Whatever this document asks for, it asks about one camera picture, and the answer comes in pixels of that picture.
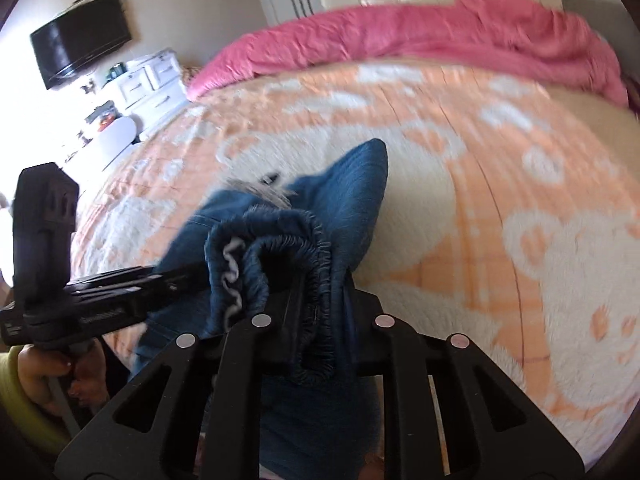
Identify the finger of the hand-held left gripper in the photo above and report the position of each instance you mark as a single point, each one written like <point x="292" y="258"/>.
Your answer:
<point x="150" y="305"/>
<point x="125" y="276"/>

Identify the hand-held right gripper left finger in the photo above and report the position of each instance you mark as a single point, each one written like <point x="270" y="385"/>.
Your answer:
<point x="240" y="365"/>

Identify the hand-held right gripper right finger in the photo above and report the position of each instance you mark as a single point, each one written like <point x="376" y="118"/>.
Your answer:
<point x="402" y="365"/>

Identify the person's left forearm yellow sleeve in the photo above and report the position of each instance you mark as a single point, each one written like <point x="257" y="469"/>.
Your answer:
<point x="22" y="410"/>

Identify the person's left hand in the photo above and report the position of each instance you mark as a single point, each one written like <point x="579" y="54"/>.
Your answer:
<point x="85" y="380"/>

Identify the white chair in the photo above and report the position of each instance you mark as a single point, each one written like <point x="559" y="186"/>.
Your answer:
<point x="115" y="142"/>

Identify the orange bear printed blanket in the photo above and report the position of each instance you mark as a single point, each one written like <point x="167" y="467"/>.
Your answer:
<point x="500" y="210"/>

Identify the white drawer dresser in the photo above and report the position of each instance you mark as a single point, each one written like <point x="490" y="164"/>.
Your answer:
<point x="145" y="85"/>

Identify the beige bed sheet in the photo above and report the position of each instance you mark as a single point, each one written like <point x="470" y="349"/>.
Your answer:
<point x="600" y="107"/>

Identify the pink duvet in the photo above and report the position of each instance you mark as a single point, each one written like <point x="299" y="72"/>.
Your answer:
<point x="400" y="35"/>

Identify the grey padded headboard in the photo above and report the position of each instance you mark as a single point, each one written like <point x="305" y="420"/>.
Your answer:
<point x="590" y="15"/>

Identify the black wall television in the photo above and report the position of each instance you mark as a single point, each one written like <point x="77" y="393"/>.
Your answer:
<point x="80" y="40"/>

